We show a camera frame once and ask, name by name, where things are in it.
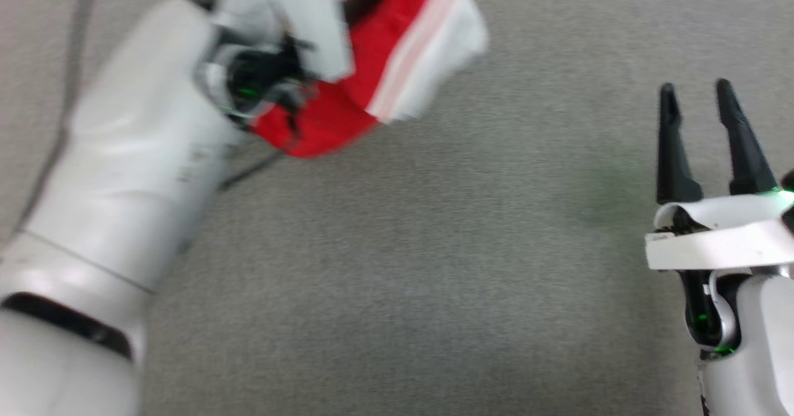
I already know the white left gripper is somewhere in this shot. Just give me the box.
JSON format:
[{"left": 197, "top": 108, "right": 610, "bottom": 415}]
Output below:
[{"left": 214, "top": 0, "right": 354, "bottom": 83}]

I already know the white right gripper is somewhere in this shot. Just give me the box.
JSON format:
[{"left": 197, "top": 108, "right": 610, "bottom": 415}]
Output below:
[{"left": 645, "top": 79, "right": 794, "bottom": 272}]

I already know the red and white basketball jersey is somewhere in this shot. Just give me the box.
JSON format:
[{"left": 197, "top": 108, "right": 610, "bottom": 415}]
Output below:
[{"left": 248, "top": 0, "right": 491, "bottom": 159}]

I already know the thin black camera cable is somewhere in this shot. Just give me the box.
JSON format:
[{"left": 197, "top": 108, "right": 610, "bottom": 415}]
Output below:
[{"left": 220, "top": 152, "right": 287, "bottom": 192}]

